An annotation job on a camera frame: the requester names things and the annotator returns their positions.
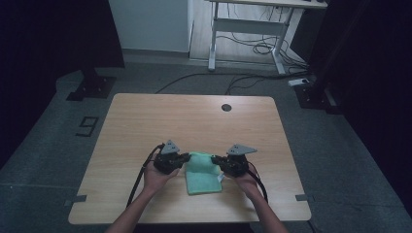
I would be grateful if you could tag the black tape floor marking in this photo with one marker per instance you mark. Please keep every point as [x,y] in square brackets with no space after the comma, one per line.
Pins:
[86,126]

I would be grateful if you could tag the green cloth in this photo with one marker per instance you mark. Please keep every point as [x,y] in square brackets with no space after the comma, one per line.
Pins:
[202,178]

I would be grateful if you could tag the black stand base plate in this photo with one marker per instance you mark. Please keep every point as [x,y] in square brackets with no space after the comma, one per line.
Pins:
[312,97]
[92,87]

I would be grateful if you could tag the white power strip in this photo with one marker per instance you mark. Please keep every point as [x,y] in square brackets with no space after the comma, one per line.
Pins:
[298,82]

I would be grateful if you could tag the person's left hand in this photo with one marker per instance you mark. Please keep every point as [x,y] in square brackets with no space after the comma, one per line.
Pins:
[155,179]

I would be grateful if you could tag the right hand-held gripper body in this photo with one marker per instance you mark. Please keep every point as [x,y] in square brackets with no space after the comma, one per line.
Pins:
[235,163]

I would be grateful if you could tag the dark curtain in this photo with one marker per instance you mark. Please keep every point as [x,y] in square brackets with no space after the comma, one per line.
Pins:
[48,48]
[372,81]

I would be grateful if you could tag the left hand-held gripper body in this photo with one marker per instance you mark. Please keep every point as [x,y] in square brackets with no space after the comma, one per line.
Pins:
[166,161]

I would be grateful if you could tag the white metal desk frame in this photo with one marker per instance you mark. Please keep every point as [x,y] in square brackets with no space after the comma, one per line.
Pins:
[249,26]

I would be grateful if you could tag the person's right hand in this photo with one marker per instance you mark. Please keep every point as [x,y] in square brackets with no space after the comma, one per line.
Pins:
[247,184]

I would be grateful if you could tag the grey tape strip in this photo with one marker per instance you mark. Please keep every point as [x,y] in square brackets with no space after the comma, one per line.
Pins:
[77,199]
[302,197]

